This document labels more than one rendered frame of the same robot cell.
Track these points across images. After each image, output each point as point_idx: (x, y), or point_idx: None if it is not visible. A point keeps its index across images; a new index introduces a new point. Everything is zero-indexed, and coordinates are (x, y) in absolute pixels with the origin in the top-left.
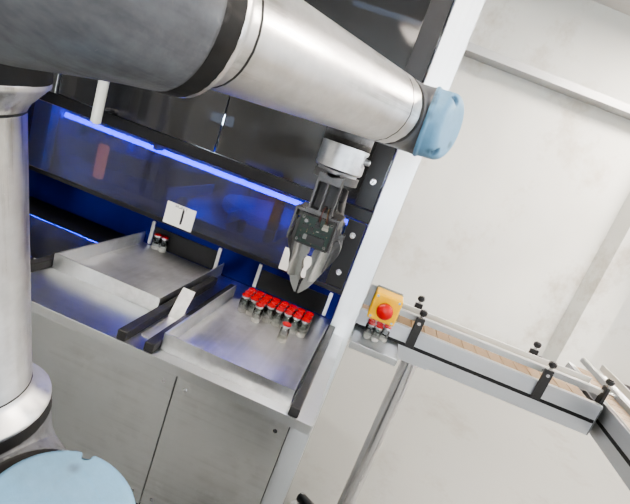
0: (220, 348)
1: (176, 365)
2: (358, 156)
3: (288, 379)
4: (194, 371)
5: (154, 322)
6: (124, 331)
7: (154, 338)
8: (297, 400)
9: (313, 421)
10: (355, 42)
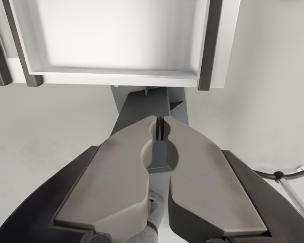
0: (83, 13)
1: (72, 83)
2: None
3: (186, 19)
4: (90, 80)
5: None
6: (1, 85)
7: (27, 75)
8: (204, 77)
9: (225, 79)
10: None
